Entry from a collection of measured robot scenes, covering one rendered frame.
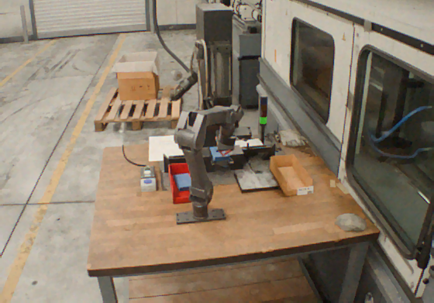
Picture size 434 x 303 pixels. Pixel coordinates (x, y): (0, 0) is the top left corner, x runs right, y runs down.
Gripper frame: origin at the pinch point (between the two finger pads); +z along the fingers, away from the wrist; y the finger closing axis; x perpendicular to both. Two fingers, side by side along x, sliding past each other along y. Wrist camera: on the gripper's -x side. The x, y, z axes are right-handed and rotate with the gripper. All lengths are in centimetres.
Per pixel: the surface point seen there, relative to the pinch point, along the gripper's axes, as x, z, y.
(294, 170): -35.7, 13.2, -5.5
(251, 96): -95, 223, 228
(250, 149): -16.8, 14.2, 9.7
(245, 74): -87, 198, 244
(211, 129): 3.5, -1.6, 11.2
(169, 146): 21.8, 33.3, 27.9
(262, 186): -15.7, 6.0, -16.1
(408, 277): -54, -19, -73
